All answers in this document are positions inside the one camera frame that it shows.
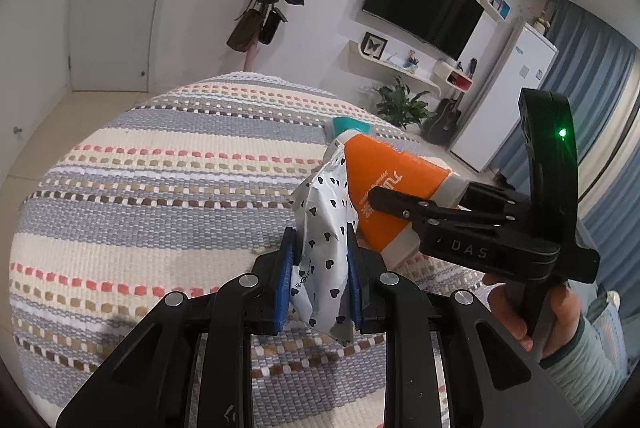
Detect white red cubby shelf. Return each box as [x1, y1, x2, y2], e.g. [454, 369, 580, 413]
[433, 60, 473, 93]

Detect pink coat stand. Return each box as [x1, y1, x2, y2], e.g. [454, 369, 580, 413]
[243, 41, 259, 72]

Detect black hanging bag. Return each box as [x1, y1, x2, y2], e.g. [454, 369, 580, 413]
[258, 4, 288, 45]

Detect striped woven blanket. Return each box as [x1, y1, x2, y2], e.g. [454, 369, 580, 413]
[8, 71, 501, 428]

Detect white curved wall shelf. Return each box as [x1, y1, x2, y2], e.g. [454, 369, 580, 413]
[349, 40, 442, 97]

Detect butterfly picture frame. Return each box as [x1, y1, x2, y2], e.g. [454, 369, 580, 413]
[360, 32, 387, 60]

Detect black acoustic guitar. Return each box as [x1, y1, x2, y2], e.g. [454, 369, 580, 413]
[421, 92, 464, 146]

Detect teal plastic bag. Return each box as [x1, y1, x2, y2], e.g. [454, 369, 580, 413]
[331, 116, 371, 136]

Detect white heart-patterned bag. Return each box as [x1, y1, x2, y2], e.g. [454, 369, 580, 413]
[290, 141, 358, 346]

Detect black wall television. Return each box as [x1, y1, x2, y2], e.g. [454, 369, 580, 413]
[362, 0, 484, 59]

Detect white refrigerator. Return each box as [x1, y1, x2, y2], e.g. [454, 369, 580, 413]
[450, 21, 558, 172]

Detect blue curtains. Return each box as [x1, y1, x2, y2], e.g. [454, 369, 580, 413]
[494, 0, 640, 288]

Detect green potted plant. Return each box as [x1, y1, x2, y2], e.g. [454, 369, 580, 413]
[374, 76, 436, 130]

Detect person's right hand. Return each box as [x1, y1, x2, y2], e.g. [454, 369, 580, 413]
[483, 274, 582, 358]

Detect brown hanging bag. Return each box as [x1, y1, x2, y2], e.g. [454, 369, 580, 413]
[227, 0, 267, 53]

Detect green sleeve forearm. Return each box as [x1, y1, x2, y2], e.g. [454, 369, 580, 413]
[540, 316, 627, 427]

